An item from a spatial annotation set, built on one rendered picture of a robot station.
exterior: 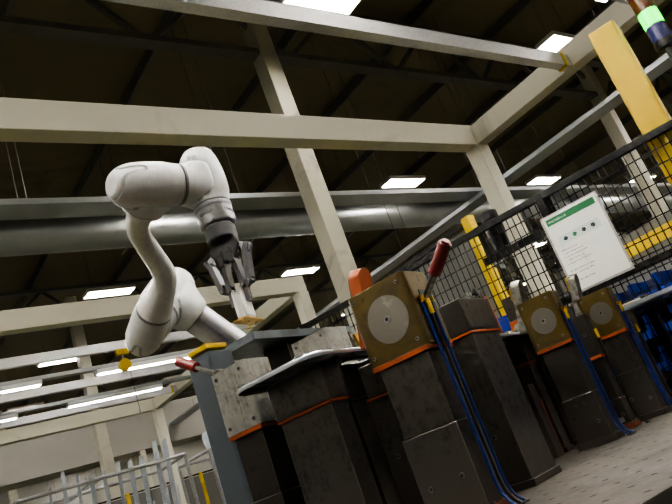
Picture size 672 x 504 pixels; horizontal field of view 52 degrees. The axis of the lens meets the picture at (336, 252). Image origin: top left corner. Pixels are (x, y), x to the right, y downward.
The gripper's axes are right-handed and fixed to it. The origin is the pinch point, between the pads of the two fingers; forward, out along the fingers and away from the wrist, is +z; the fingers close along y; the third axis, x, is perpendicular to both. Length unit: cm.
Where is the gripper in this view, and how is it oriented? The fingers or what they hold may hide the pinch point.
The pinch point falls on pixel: (243, 304)
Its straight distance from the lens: 161.7
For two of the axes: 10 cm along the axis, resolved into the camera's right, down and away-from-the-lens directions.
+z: 3.3, 8.9, -3.1
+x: 4.1, 1.6, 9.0
